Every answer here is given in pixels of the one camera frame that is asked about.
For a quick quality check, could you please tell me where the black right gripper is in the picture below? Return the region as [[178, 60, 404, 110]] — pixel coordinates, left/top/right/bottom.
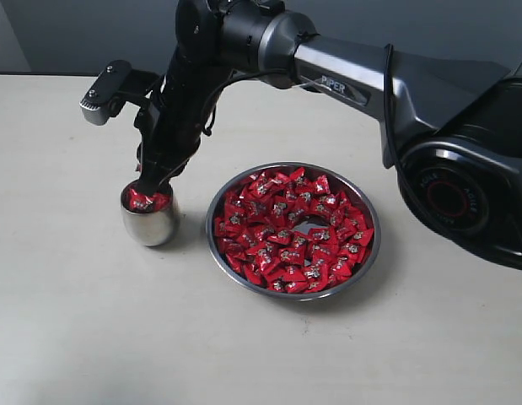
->
[[136, 54, 227, 195]]

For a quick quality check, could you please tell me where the red candy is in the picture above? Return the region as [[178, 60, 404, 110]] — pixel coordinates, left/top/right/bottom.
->
[[125, 188, 171, 213]]

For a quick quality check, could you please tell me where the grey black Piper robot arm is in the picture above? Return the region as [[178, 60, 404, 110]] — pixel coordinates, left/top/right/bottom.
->
[[137, 1, 522, 270]]

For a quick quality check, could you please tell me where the stainless steel cup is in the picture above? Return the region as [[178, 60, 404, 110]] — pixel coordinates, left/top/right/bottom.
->
[[121, 181, 181, 247]]

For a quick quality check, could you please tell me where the stainless steel bowl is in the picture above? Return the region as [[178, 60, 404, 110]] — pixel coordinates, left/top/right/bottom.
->
[[205, 162, 381, 301]]

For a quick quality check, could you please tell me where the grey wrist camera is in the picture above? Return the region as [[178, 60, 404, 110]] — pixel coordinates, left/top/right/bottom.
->
[[79, 60, 132, 126]]

